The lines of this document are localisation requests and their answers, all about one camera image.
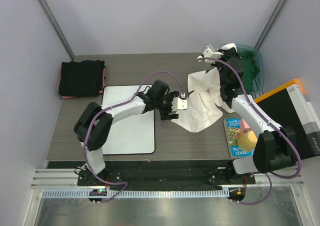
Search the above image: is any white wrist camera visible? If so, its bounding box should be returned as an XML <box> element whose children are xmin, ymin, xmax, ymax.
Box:
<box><xmin>202</xmin><ymin>45</ymin><xmax>223</xmax><ymax>59</ymax></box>
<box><xmin>171</xmin><ymin>97</ymin><xmax>188</xmax><ymax>112</ymax></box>

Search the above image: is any white folding board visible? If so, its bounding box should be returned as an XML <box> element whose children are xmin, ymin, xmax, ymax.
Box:
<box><xmin>101</xmin><ymin>85</ymin><xmax>156</xmax><ymax>155</ymax></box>

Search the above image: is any black orange box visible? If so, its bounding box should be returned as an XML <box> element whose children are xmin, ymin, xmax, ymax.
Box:
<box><xmin>255</xmin><ymin>79</ymin><xmax>320</xmax><ymax>159</ymax></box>

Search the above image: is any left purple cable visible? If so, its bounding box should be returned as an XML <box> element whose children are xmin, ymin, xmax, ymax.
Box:
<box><xmin>83</xmin><ymin>71</ymin><xmax>187</xmax><ymax>203</ymax></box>

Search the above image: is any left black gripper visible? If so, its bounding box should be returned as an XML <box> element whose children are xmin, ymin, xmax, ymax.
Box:
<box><xmin>155</xmin><ymin>91</ymin><xmax>179</xmax><ymax>120</ymax></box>

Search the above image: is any aluminium rail frame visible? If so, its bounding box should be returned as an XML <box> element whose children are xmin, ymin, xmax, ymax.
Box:
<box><xmin>31</xmin><ymin>169</ymin><xmax>304</xmax><ymax>201</ymax></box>

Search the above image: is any colourful picture book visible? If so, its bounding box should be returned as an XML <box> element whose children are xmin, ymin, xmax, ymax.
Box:
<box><xmin>223</xmin><ymin>118</ymin><xmax>254</xmax><ymax>158</ymax></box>

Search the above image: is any pink sticky pad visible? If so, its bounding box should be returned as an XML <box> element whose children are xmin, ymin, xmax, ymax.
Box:
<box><xmin>239</xmin><ymin>118</ymin><xmax>251</xmax><ymax>133</ymax></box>

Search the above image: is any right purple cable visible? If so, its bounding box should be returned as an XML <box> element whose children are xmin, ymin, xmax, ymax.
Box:
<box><xmin>196</xmin><ymin>57</ymin><xmax>303</xmax><ymax>205</ymax></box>

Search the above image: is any green t shirt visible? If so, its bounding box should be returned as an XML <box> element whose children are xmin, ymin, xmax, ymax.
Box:
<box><xmin>239</xmin><ymin>50</ymin><xmax>260</xmax><ymax>94</ymax></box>

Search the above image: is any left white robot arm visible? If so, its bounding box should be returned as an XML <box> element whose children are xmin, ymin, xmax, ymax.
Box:
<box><xmin>73</xmin><ymin>80</ymin><xmax>188</xmax><ymax>185</ymax></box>

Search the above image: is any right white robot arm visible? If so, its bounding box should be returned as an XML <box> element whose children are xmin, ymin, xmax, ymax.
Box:
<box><xmin>210</xmin><ymin>47</ymin><xmax>302</xmax><ymax>183</ymax></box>

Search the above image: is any white t shirt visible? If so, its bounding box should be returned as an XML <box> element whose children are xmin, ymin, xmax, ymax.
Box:
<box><xmin>171</xmin><ymin>68</ymin><xmax>234</xmax><ymax>133</ymax></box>

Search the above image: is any purple cable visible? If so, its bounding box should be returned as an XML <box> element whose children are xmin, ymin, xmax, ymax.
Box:
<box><xmin>196</xmin><ymin>57</ymin><xmax>303</xmax><ymax>205</ymax></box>
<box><xmin>83</xmin><ymin>71</ymin><xmax>187</xmax><ymax>203</ymax></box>

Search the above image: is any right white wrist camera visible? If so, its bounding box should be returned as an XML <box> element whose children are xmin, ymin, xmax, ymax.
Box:
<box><xmin>202</xmin><ymin>45</ymin><xmax>223</xmax><ymax>59</ymax></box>

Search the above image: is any teal plastic basket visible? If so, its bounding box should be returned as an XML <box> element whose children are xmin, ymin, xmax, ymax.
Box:
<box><xmin>236</xmin><ymin>44</ymin><xmax>264</xmax><ymax>95</ymax></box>

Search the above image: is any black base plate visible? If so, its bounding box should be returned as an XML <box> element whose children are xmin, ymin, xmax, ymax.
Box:
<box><xmin>46</xmin><ymin>160</ymin><xmax>256</xmax><ymax>190</ymax></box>

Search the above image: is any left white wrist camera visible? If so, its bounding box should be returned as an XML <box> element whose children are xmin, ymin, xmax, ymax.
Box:
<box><xmin>171</xmin><ymin>97</ymin><xmax>188</xmax><ymax>112</ymax></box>

